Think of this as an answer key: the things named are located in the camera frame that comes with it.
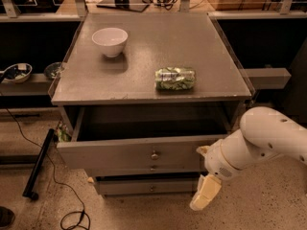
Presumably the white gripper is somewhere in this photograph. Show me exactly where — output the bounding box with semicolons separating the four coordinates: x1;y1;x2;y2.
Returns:
190;139;240;211

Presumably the grey top drawer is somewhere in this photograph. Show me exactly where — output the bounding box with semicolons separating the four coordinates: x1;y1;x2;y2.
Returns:
58;103;230;169

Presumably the grey drawer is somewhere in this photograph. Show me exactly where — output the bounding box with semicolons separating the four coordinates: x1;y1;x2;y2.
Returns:
85;164;204;177
58;103;230;169
95;178;198;196

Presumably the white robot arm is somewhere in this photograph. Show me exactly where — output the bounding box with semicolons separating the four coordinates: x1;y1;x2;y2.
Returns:
190;106;307;211

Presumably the grey bottom drawer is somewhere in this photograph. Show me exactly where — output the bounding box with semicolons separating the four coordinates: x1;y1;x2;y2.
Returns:
95;178;198;196

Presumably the grey drawer cabinet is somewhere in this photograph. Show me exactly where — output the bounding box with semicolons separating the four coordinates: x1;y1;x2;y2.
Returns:
52;12;252;186

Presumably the grey middle drawer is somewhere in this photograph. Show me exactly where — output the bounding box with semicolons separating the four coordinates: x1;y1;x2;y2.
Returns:
85;164;204;177

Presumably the green snack bag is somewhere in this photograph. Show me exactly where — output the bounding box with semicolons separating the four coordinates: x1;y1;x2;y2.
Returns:
154;67;196;91

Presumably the green bag beside cabinet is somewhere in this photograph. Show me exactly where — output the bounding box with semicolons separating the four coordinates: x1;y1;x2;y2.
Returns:
56;122;71;142

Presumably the white ceramic bowl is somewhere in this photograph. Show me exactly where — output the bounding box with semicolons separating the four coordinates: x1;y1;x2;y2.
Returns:
92;28;129;58

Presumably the black bar on floor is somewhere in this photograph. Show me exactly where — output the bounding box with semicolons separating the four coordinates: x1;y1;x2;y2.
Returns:
22;129;55;200

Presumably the dark green small bowl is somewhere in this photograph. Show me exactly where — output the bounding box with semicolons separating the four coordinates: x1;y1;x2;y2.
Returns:
44;62;62;80

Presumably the grey low shelf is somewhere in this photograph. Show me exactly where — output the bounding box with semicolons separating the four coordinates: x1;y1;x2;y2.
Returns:
0;74;52;96

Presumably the black monitor stand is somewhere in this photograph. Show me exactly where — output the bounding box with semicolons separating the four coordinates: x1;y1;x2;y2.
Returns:
96;0;149;12

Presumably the dark shoe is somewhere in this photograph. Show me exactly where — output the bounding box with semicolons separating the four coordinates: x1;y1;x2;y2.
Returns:
0;206;15;229

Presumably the white dish on shelf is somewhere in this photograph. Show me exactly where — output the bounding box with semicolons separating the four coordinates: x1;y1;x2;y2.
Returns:
0;63;33;83

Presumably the black floor cable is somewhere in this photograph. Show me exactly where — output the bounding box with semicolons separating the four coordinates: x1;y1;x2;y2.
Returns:
0;89;91;230

